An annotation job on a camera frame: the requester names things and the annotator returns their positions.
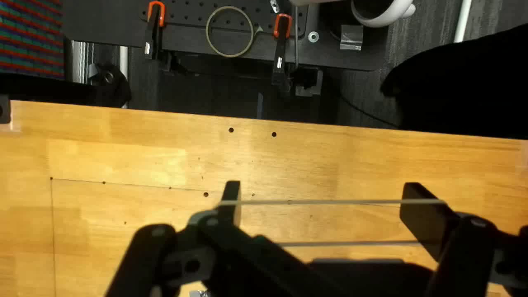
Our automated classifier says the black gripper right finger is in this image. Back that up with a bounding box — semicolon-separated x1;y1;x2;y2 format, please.
400;182;528;297

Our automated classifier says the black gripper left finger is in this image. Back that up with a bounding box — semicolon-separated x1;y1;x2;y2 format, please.
104;181;354;297

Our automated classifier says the thin tan rubber band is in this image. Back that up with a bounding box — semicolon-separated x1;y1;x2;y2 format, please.
217;197;449;248

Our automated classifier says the round tan rubber band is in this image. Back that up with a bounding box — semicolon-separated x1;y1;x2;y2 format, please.
205;6;258;60

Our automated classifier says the white ceramic cup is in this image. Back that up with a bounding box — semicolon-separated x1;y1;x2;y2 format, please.
350;0;420;30

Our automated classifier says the large black bag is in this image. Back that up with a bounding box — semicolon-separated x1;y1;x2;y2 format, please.
378;24;528;141

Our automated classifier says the white pole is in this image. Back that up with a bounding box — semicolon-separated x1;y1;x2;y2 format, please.
453;0;476;45

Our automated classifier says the black perforated breadboard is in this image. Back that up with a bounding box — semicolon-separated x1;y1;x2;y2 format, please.
62;0;390;73

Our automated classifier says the red green striped cloth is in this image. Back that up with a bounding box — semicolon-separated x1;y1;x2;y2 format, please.
0;0;68;82

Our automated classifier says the orange handled black clamp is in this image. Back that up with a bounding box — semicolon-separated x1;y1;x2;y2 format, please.
273;12;294;73
144;0;169;62

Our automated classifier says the silver aluminium post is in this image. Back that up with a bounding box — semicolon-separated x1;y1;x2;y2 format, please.
68;40;133;87

